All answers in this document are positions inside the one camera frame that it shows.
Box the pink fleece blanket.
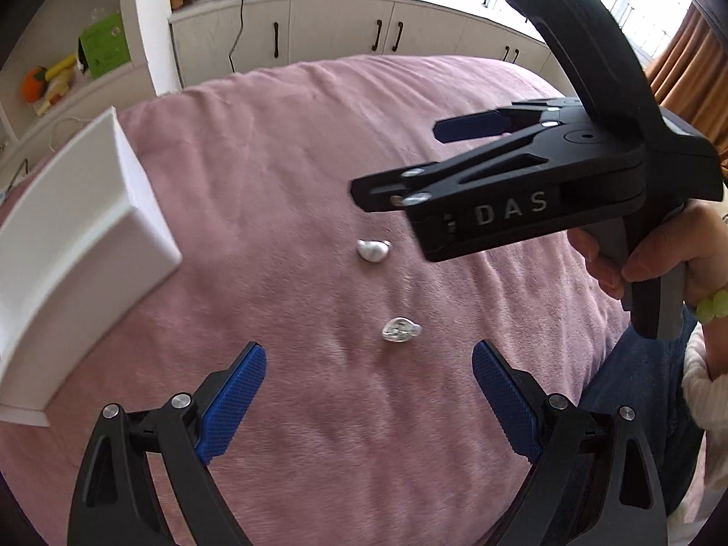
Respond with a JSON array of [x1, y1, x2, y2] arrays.
[[0, 54, 706, 546]]

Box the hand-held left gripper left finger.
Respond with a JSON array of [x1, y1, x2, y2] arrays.
[[67, 342, 268, 546]]

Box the yellow banana plush toy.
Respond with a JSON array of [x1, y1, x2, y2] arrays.
[[44, 54, 78, 82]]

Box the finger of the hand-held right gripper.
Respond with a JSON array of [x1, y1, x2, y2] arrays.
[[434, 98, 588, 144], [349, 124, 570, 214]]

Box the orange plush toy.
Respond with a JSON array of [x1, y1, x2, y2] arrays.
[[21, 66, 48, 105]]

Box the white window-seat cabinet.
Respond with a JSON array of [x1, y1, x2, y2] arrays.
[[167, 0, 570, 95]]

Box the black power cable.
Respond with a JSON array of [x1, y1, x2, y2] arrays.
[[219, 0, 248, 76]]

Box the white storage box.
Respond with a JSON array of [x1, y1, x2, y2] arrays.
[[0, 105, 184, 429]]

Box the clear silver earbud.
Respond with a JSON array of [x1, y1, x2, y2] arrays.
[[381, 317, 423, 344]]

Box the green cardboard box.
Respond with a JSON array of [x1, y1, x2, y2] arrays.
[[76, 13, 132, 80]]

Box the white heart-shaped stone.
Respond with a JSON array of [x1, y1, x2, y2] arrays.
[[356, 238, 392, 266]]

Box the person's blue jeans leg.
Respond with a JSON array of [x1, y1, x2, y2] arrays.
[[580, 307, 709, 518]]

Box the green bead bracelet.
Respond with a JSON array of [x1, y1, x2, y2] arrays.
[[695, 289, 728, 323]]

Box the white bookshelf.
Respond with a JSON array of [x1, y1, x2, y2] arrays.
[[0, 0, 184, 183]]

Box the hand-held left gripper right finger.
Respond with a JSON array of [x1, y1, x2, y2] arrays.
[[472, 340, 667, 546]]

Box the person's right hand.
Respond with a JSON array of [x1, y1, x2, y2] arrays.
[[569, 200, 728, 308]]

